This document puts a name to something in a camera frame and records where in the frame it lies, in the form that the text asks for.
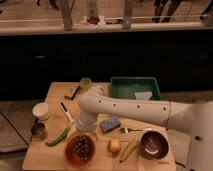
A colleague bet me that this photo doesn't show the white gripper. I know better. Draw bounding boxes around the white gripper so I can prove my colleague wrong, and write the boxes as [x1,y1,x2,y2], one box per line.
[76,112,98,132]

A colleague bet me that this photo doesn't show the dark grapes bunch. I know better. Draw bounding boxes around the dark grapes bunch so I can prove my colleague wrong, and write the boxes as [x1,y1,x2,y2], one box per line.
[74,135,93,161]

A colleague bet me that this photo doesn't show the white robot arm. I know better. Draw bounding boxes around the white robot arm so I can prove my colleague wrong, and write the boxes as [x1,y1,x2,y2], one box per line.
[77,92,213,171]

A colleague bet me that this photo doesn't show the red bowl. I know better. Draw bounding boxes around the red bowl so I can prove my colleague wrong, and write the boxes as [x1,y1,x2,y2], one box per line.
[64,134,95,167]

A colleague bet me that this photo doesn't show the purple bowl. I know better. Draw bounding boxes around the purple bowl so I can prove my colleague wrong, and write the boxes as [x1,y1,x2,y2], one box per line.
[139,131,169,160]

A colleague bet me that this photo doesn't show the green cucumber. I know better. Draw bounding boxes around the green cucumber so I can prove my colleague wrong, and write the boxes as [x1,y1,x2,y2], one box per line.
[45,127,71,147]

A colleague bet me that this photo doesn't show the blue sponge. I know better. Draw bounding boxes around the blue sponge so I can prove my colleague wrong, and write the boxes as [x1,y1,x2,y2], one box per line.
[100,116,121,133]

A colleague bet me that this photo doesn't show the dark brown utensil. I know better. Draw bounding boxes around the dark brown utensil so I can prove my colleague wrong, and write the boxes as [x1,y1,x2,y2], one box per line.
[64,86,80,100]

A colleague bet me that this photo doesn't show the yellow apple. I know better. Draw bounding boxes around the yellow apple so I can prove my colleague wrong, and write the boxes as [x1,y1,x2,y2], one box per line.
[108,139,121,153]

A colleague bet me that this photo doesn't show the wooden table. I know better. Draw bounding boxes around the wooden table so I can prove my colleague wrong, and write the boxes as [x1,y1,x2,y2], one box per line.
[22,82,176,171]

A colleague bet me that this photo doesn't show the green cup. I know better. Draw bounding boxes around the green cup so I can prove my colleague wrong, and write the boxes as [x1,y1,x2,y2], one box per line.
[80,77,92,91]

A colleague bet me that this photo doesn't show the metal fork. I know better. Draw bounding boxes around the metal fork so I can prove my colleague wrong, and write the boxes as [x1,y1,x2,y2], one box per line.
[120,127,152,134]

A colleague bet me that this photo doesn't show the white cup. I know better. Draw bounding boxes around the white cup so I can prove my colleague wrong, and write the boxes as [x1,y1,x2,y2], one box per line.
[32,102,50,120]

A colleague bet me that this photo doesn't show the metal tin can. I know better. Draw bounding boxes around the metal tin can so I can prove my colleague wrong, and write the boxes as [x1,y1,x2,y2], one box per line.
[31,122,48,140]

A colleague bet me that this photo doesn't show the green plastic bin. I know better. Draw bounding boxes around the green plastic bin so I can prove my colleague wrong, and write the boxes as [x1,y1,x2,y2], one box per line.
[110,77,161,100]

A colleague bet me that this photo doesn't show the yellow banana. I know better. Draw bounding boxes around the yellow banana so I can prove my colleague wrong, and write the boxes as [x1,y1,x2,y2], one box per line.
[119,139,138,162]

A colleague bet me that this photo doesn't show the white cloth in bin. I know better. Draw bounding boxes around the white cloth in bin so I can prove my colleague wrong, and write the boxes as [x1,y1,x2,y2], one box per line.
[135,91,152,100]

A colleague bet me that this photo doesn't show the white handled knife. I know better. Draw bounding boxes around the white handled knife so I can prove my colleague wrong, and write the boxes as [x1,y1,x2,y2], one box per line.
[60,102,74,128]

